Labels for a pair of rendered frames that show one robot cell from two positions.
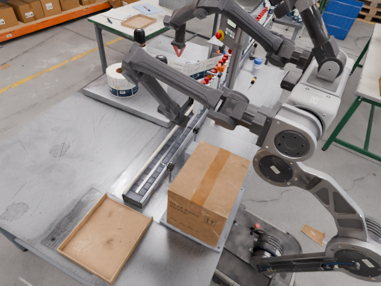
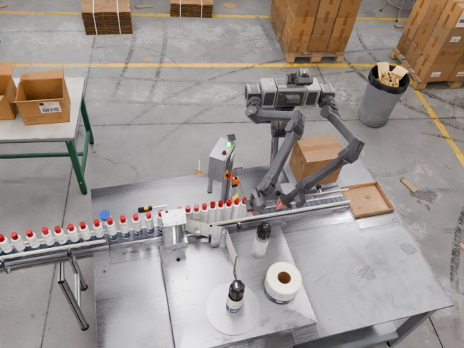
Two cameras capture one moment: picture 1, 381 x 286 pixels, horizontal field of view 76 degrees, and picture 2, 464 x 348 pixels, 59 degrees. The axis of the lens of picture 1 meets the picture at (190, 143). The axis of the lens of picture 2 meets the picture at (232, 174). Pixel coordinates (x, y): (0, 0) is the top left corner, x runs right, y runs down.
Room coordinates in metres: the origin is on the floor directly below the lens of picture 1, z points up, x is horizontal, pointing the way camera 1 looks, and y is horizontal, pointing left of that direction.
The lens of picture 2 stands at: (2.42, 1.12, 3.11)
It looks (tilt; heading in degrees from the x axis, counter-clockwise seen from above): 49 degrees down; 230
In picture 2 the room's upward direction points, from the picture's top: 7 degrees clockwise
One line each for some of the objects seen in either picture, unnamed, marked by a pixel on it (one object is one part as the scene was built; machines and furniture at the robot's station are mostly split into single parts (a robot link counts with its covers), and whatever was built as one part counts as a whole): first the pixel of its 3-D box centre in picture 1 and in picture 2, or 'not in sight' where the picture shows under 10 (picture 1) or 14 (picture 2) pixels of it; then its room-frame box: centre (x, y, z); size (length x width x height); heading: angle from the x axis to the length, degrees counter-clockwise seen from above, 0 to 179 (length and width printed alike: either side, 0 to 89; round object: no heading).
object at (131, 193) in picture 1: (201, 107); (235, 219); (1.35, -0.05, 0.86); 1.65 x 0.08 x 0.04; 160
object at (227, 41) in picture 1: (235, 27); (221, 159); (1.43, -0.16, 1.38); 0.17 x 0.10 x 0.19; 35
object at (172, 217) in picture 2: (217, 41); (173, 217); (1.79, -0.10, 1.14); 0.14 x 0.11 x 0.01; 160
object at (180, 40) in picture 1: (180, 37); (254, 201); (1.40, 0.14, 1.30); 0.10 x 0.07 x 0.07; 160
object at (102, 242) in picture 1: (108, 233); (366, 199); (0.42, 0.30, 0.85); 0.30 x 0.26 x 0.04; 160
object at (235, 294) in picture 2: (140, 49); (235, 297); (1.73, 0.46, 1.04); 0.09 x 0.09 x 0.29
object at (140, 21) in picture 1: (139, 21); not in sight; (2.78, 0.73, 0.82); 0.34 x 0.24 x 0.03; 158
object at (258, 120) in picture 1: (258, 120); (328, 102); (0.56, -0.19, 1.45); 0.09 x 0.08 x 0.12; 152
